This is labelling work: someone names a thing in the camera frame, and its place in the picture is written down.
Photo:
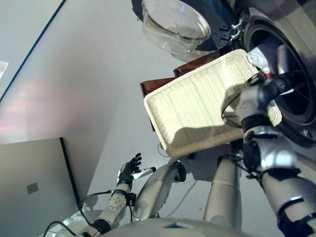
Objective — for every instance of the silver robot left leg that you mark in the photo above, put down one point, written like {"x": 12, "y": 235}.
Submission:
{"x": 158, "y": 187}

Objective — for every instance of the cream wicker basket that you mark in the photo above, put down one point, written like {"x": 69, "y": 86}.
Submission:
{"x": 192, "y": 106}

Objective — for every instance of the brown wooden stool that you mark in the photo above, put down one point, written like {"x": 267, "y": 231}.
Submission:
{"x": 158, "y": 85}

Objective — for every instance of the glass washing machine door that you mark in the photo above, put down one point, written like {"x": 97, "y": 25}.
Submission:
{"x": 172, "y": 27}

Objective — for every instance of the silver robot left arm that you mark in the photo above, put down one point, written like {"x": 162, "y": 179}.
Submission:
{"x": 113, "y": 205}

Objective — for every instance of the grey wall socket plate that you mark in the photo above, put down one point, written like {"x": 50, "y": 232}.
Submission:
{"x": 32, "y": 188}

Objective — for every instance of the silver robot torso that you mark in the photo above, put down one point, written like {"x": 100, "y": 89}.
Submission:
{"x": 192, "y": 228}

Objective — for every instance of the grey cabinet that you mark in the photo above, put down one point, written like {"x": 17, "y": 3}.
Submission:
{"x": 32, "y": 163}

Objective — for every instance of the red folded towel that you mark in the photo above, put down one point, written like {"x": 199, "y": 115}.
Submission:
{"x": 269, "y": 75}

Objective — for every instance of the white cloth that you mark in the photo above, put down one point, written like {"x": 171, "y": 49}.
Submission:
{"x": 259, "y": 58}

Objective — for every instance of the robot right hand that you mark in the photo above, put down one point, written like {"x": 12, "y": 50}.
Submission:
{"x": 271, "y": 89}

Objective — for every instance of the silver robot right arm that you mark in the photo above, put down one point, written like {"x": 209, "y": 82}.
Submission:
{"x": 279, "y": 158}

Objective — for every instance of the front-loading washing machine drum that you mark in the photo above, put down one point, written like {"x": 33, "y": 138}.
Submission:
{"x": 301, "y": 61}

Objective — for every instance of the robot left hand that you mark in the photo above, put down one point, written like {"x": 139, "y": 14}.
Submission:
{"x": 127, "y": 172}

